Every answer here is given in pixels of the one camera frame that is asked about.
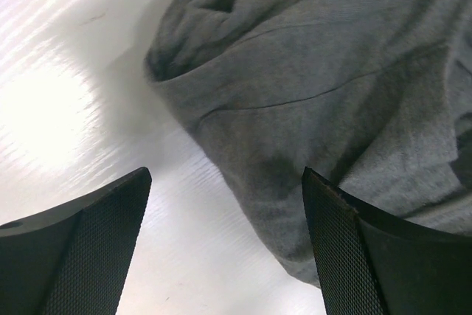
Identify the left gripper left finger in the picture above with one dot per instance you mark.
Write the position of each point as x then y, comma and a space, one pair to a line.
74, 258

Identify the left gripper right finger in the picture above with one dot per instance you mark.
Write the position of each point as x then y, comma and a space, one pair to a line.
371, 262

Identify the grey shorts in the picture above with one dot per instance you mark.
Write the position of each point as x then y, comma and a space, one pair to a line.
374, 95

